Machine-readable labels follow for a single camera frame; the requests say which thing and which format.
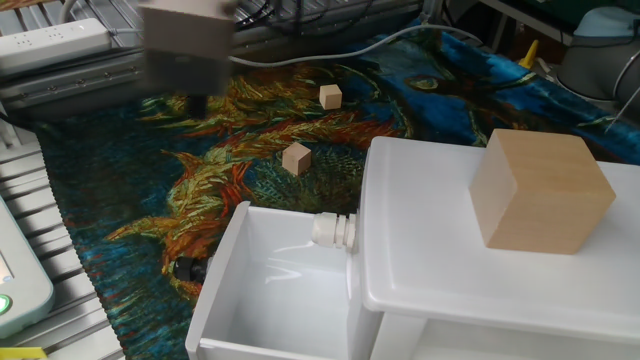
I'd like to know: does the small wooden cube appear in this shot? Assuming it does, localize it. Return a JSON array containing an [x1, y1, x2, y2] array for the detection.
[[318, 83, 344, 111], [281, 141, 313, 177]]

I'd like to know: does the white plastic drawer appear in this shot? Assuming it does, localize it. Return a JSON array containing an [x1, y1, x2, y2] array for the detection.
[[184, 200, 384, 360]]

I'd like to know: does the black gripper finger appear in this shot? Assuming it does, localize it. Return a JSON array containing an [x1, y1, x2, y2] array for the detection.
[[187, 93, 209, 120]]

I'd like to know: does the silver Schunk gripper body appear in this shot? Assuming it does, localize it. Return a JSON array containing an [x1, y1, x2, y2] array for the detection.
[[138, 0, 237, 97]]

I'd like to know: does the white plastic drawer cabinet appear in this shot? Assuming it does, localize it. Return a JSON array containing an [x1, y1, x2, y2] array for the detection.
[[347, 135, 640, 360]]

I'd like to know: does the sunflower painting cloth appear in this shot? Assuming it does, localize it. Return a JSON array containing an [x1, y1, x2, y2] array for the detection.
[[34, 19, 640, 360]]

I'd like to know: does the black cable bundle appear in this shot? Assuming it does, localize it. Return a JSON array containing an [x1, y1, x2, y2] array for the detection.
[[237, 0, 381, 31]]

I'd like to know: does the grey cable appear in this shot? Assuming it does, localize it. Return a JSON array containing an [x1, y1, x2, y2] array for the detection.
[[227, 22, 484, 69]]

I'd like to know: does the yellow plastic object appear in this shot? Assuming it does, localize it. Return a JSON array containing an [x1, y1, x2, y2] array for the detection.
[[517, 38, 541, 70]]

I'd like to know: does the yellow tape piece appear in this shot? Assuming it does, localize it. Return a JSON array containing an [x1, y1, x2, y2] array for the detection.
[[0, 346, 49, 360]]

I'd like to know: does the large wooden cube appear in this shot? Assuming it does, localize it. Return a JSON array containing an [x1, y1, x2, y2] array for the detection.
[[468, 128, 617, 256]]

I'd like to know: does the teach pendant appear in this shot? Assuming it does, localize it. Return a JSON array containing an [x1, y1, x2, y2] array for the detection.
[[0, 197, 55, 340]]

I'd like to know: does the white cable gland knob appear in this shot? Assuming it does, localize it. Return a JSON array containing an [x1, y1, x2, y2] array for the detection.
[[311, 211, 359, 250]]

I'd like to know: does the white power strip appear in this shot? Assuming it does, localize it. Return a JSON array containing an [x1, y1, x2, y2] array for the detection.
[[0, 18, 112, 76]]

